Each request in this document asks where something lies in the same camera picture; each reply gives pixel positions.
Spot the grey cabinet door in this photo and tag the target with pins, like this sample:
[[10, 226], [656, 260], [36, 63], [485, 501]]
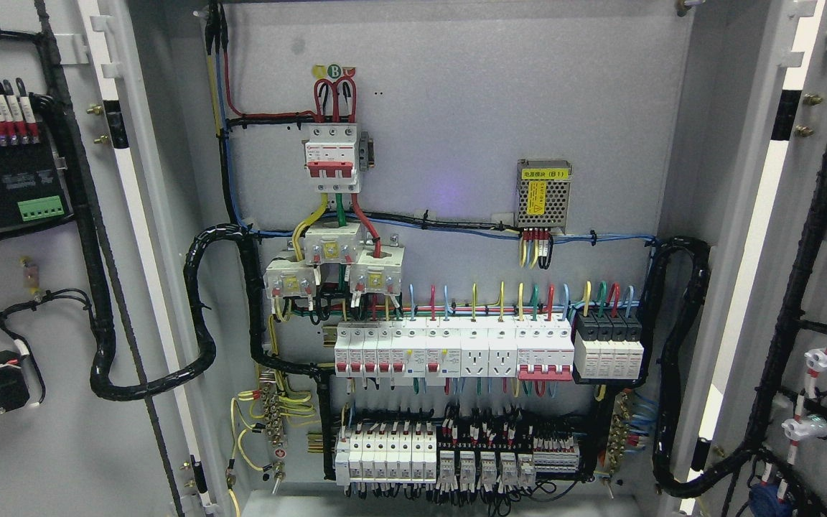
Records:
[[77, 454], [766, 322]]

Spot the white current transformer group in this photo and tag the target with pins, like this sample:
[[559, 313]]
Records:
[[332, 253]]

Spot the white small breaker row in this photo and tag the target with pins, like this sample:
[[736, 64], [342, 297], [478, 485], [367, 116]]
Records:
[[399, 350]]

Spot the white socket module row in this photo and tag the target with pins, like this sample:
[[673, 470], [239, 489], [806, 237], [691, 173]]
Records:
[[489, 349]]

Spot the red three-pole main breaker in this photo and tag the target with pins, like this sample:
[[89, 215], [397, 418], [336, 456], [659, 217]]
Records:
[[332, 153]]

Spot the perforated metal power supply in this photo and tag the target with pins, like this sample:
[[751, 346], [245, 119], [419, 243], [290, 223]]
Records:
[[543, 193]]

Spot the red four-pole circuit breaker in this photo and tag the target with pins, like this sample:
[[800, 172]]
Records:
[[545, 350]]

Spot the white lower breaker row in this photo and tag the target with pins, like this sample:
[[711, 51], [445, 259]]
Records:
[[387, 452]]

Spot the black relay terminal row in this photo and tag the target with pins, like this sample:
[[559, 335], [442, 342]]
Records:
[[481, 453]]

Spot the black surge protector module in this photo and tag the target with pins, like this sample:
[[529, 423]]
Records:
[[607, 348]]

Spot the brass ground terminal bar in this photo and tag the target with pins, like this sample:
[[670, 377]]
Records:
[[618, 432]]

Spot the black digital power meter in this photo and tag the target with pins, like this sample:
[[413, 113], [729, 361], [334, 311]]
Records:
[[30, 186]]

